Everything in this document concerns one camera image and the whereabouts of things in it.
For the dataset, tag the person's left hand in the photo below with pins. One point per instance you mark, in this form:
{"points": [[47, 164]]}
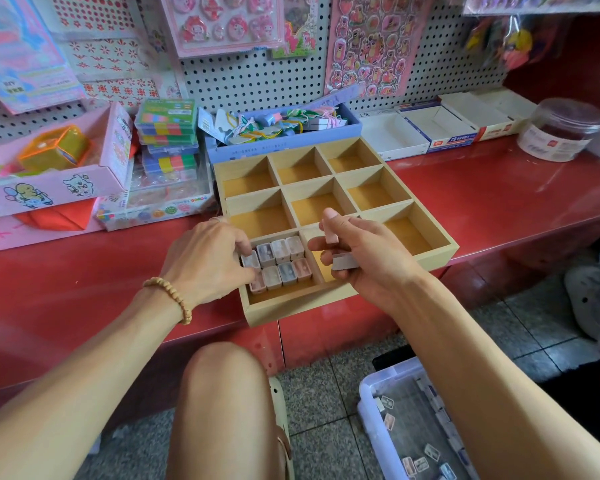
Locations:
{"points": [[205, 265]]}

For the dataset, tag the person's right hand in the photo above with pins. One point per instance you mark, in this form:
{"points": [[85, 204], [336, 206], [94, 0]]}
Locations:
{"points": [[375, 265]]}

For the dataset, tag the sharpeners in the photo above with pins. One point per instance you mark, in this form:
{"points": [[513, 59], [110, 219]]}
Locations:
{"points": [[342, 257]]}

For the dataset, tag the wooden compartment tray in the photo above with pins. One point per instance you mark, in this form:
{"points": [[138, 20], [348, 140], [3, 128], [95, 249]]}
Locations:
{"points": [[310, 185]]}

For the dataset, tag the clear plastic storage bin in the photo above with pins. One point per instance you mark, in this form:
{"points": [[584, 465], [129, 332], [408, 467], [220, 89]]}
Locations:
{"points": [[378, 445]]}

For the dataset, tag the pile of boxed erasers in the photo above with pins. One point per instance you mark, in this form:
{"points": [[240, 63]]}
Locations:
{"points": [[410, 445]]}

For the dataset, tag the person's left forearm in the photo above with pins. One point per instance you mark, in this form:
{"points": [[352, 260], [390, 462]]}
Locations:
{"points": [[70, 405]]}

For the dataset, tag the person's right forearm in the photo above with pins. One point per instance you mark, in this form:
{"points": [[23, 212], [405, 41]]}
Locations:
{"points": [[510, 395]]}

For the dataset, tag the white tray box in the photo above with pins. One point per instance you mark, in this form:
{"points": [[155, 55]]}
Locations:
{"points": [[490, 110], [393, 138], [438, 128]]}

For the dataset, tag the person's left leg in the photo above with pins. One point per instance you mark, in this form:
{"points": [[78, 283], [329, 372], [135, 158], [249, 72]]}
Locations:
{"points": [[225, 415]]}

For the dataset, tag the blue box of trinkets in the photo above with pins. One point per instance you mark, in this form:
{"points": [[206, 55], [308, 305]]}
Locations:
{"points": [[280, 130]]}

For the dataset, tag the red display counter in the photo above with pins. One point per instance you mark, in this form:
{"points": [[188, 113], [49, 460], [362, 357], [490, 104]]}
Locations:
{"points": [[80, 285]]}

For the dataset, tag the stack of colourful packs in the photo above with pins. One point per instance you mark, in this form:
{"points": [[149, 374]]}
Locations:
{"points": [[168, 135]]}

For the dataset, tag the pink tray of trinkets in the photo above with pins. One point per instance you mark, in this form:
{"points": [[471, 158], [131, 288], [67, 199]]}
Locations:
{"points": [[55, 180]]}

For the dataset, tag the white pegboard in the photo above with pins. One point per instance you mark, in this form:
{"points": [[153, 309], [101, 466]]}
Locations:
{"points": [[250, 85]]}

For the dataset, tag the red patterned sticker sheet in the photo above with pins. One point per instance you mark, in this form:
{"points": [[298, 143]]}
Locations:
{"points": [[115, 65]]}

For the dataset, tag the pink sticker pack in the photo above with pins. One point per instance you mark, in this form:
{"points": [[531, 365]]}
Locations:
{"points": [[375, 45], [220, 23]]}

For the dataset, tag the round clear plastic jar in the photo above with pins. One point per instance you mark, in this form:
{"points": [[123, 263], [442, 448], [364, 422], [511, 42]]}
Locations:
{"points": [[560, 130]]}

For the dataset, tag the pastel cartoon sticker pack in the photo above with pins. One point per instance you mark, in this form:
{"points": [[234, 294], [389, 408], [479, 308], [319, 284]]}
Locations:
{"points": [[20, 55]]}

